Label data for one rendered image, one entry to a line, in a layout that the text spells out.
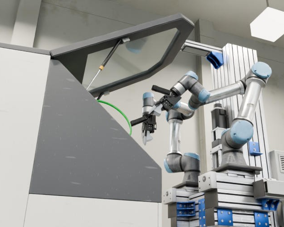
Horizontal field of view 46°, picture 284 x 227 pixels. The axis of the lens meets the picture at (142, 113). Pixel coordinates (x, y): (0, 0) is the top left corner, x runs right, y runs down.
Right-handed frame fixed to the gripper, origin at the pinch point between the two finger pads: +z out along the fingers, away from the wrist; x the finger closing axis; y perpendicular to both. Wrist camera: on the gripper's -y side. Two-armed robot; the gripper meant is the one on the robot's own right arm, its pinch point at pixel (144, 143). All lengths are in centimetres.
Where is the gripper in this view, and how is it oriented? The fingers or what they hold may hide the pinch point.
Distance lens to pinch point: 212.6
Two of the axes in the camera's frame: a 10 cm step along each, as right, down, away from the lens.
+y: 9.7, 1.2, 2.2
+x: -2.5, 3.8, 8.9
